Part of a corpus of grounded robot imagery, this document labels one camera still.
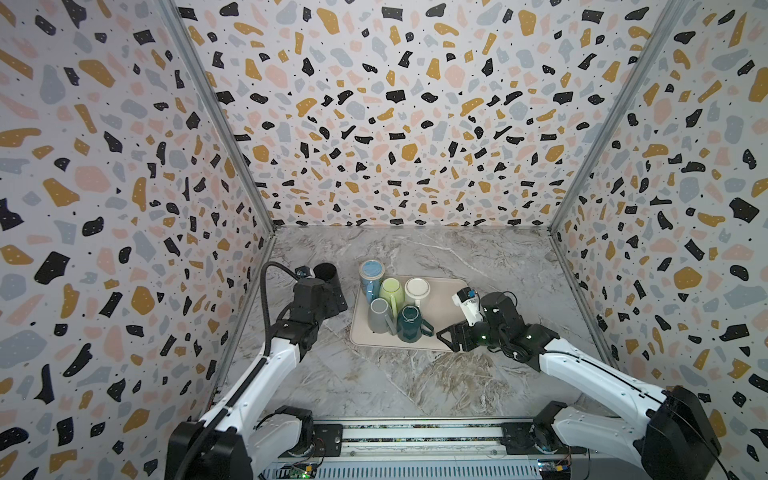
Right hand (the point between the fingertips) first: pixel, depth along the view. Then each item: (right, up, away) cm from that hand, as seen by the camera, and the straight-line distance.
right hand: (448, 330), depth 80 cm
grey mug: (-19, +1, +8) cm, 21 cm away
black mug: (-37, +15, +16) cm, 43 cm away
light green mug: (-16, +10, +11) cm, 22 cm away
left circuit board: (-37, -31, -10) cm, 49 cm away
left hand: (-33, +9, +4) cm, 34 cm away
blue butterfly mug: (-22, +15, +14) cm, 31 cm away
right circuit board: (+24, -31, -9) cm, 40 cm away
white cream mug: (-8, +10, +15) cm, 19 cm away
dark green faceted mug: (-10, 0, +4) cm, 11 cm away
